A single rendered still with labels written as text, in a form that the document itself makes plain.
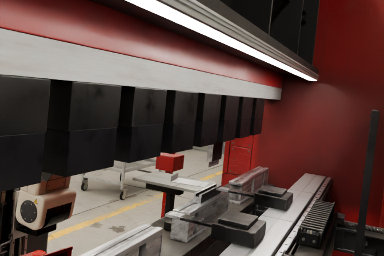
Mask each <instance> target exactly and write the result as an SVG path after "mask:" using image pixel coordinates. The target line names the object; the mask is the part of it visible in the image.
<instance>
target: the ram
mask: <svg viewBox="0 0 384 256"><path fill-rule="evenodd" d="M0 75H13V76H20V77H32V78H44V79H57V80H64V81H76V82H88V83H101V84H108V85H120V86H132V87H145V88H152V89H164V90H176V91H189V92H196V93H208V94H220V95H233V96H240V97H252V98H264V99H277V100H281V92H282V81H283V74H282V73H279V72H277V71H274V70H271V69H268V68H266V67H263V66H261V65H258V64H256V63H253V62H250V61H247V60H245V59H243V58H240V57H237V56H234V55H232V54H229V53H227V52H224V51H222V50H219V49H216V48H214V47H211V46H208V45H206V44H203V43H200V42H198V41H195V40H193V39H190V38H187V37H184V36H182V35H179V34H177V33H174V32H172V31H169V30H166V29H163V28H161V27H159V26H156V25H153V24H150V23H148V22H145V21H143V20H140V19H138V18H134V17H132V16H130V15H127V14H124V13H122V12H119V11H116V10H114V9H111V8H109V7H106V6H103V5H100V4H98V3H95V2H93V1H90V0H0Z"/></svg>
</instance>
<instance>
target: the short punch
mask: <svg viewBox="0 0 384 256"><path fill-rule="evenodd" d="M222 148H223V142H217V143H216V144H213V145H208V150H207V162H209V166H208V167H212V166H215V165H217V164H219V159H221V158H222Z"/></svg>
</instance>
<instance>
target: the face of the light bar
mask: <svg viewBox="0 0 384 256"><path fill-rule="evenodd" d="M127 1H129V2H131V3H133V4H136V5H138V6H140V7H142V8H145V9H147V10H150V11H152V12H154V13H156V14H159V15H161V16H163V17H165V18H168V19H170V20H172V21H174V22H177V23H179V24H182V25H184V26H186V27H189V28H191V29H193V30H195V31H198V32H200V33H202V34H204V35H207V36H209V37H211V38H214V39H216V40H218V41H220V42H223V43H225V44H227V45H229V46H232V47H234V48H236V49H238V50H241V51H244V52H246V53H248V54H250V55H253V56H255V57H257V58H259V59H262V60H264V61H266V62H268V63H271V64H273V65H276V66H278V67H280V68H282V69H285V70H287V71H289V72H291V73H294V74H296V75H298V76H300V77H303V78H305V79H308V80H310V81H316V80H314V79H312V78H310V77H308V76H306V75H304V74H302V73H300V72H298V71H296V70H294V69H292V68H289V67H287V66H285V65H283V64H281V63H279V62H277V61H275V60H273V59H271V58H269V57H267V56H265V55H263V54H261V53H259V52H257V51H255V50H253V49H251V48H249V47H247V46H244V45H242V44H240V43H238V42H236V41H234V40H232V39H230V38H228V37H226V36H224V35H222V34H220V33H218V32H216V31H214V30H212V29H210V28H208V27H206V26H204V25H201V24H199V23H197V22H195V21H193V20H191V19H189V18H187V17H185V16H183V15H181V14H178V13H176V12H174V11H172V10H170V9H168V8H166V7H164V6H162V5H160V4H158V3H156V2H154V1H152V0H127Z"/></svg>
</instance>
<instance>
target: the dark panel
mask: <svg viewBox="0 0 384 256"><path fill-rule="evenodd" d="M370 118H371V120H370V129H369V138H368V143H367V152H366V162H365V169H364V170H363V173H364V176H363V185H362V194H361V200H360V208H359V217H358V226H357V228H356V230H357V235H356V240H355V249H354V256H362V249H363V240H364V234H365V226H366V217H367V208H368V202H369V194H370V185H371V176H372V170H373V162H374V153H375V144H376V138H377V130H378V121H379V111H378V110H372V111H371V114H370Z"/></svg>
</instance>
